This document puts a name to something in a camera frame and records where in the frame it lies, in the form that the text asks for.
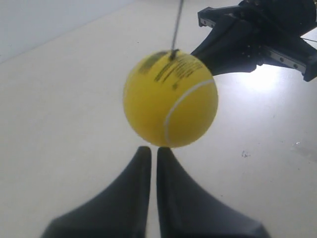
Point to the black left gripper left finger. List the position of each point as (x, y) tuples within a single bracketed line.
[(119, 211)]

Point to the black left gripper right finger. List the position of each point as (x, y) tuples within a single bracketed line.
[(186, 210)]

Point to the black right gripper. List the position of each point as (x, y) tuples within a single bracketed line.
[(258, 32)]

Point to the yellow tennis ball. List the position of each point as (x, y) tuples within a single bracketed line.
[(170, 102)]

